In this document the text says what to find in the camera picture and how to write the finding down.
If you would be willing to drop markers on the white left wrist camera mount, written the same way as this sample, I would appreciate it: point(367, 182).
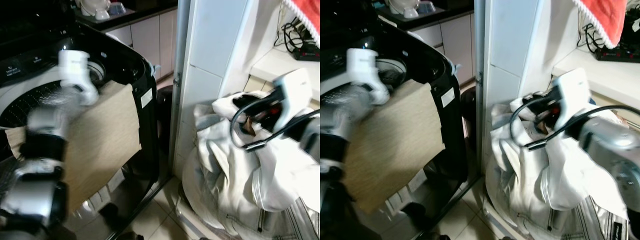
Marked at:
point(362, 62)
point(74, 65)

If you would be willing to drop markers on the beige woven cloth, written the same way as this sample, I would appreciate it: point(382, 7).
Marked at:
point(400, 140)
point(107, 135)

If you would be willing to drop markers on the black top-load washing machine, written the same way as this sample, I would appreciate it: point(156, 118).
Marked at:
point(430, 67)
point(127, 65)

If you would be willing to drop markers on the grey metal door frame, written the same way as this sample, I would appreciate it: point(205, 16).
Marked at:
point(481, 60)
point(180, 60)

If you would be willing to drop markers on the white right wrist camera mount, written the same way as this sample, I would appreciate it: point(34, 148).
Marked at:
point(572, 92)
point(295, 90)

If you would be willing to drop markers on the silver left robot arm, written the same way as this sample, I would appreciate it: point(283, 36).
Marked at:
point(42, 125)
point(332, 130)

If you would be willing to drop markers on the white washer label sticker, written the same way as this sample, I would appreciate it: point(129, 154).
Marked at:
point(448, 97)
point(146, 98)

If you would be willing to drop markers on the white clothes pile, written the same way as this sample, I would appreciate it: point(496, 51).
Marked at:
point(225, 165)
point(520, 170)

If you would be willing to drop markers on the black round bin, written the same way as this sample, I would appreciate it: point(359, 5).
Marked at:
point(467, 107)
point(165, 107)

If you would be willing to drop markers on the white kitchen cabinet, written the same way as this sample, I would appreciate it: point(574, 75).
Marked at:
point(452, 42)
point(147, 40)

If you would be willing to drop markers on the red towel with white fringe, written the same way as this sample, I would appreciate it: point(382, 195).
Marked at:
point(602, 15)
point(306, 12)

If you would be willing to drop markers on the white ceramic pot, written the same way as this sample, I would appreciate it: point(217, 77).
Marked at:
point(95, 6)
point(402, 5)

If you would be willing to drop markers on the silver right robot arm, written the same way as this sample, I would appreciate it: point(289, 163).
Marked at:
point(311, 137)
point(612, 145)

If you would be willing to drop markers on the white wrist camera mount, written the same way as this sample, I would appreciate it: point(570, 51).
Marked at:
point(295, 90)
point(74, 65)
point(572, 92)
point(362, 62)

